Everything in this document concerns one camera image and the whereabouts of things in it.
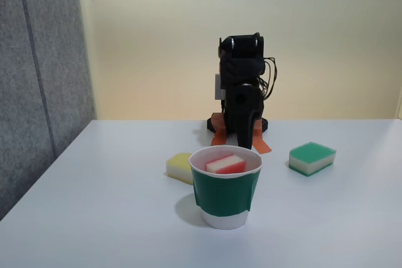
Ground yellow sponge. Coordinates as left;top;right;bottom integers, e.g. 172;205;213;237
165;152;194;186

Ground green sponge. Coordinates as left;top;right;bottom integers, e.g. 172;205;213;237
288;141;337;176

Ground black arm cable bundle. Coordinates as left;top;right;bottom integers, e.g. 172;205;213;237
256;56;279;100

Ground white paper cup green band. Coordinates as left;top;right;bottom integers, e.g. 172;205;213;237
188;144;263;230

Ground grey felt partition panel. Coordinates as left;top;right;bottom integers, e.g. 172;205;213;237
0;0;97;222

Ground red sponge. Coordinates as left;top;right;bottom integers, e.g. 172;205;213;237
204;153;247;176

